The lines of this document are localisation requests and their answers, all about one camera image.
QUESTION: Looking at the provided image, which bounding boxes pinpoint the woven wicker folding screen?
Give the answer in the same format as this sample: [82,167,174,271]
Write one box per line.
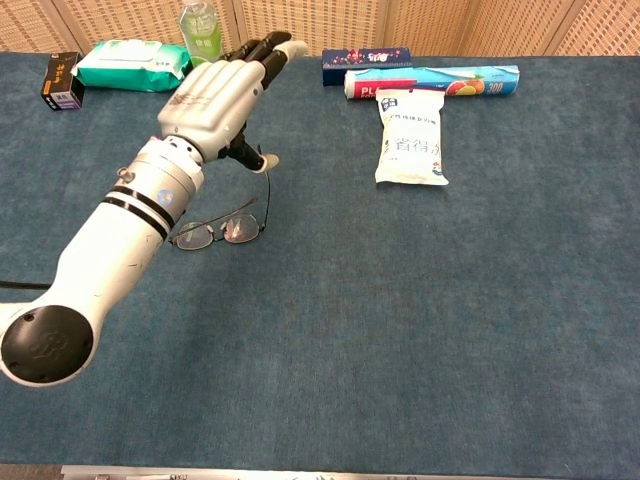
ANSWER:
[0,0,640,57]

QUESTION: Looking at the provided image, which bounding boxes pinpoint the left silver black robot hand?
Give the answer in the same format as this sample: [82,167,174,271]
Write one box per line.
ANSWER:
[156,30,310,174]

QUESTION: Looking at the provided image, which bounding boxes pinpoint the green wet wipes pack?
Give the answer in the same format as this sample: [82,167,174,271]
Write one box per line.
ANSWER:
[71,39,192,94]

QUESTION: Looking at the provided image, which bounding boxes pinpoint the silver aluminium table rail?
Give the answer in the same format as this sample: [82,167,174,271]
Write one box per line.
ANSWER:
[60,464,640,480]

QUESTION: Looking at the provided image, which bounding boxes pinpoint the small black carton box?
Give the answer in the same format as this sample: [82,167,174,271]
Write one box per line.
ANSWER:
[40,51,86,113]

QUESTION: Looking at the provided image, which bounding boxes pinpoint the white plastic bag pack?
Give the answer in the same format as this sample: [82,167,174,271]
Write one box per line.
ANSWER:
[374,88,450,187]

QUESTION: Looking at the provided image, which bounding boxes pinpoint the black wire-frame eyeglasses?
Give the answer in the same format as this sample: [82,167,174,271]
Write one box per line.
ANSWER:
[168,144,272,251]

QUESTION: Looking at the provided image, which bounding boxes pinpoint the long dark blue box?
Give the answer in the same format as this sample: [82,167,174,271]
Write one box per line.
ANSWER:
[321,48,414,88]

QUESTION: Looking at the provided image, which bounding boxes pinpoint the clear bottle green label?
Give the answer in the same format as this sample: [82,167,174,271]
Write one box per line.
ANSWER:
[179,0,224,69]

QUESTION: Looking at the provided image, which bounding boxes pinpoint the blue plastic wrap box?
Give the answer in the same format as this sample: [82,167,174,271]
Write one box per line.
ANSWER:
[343,64,521,101]

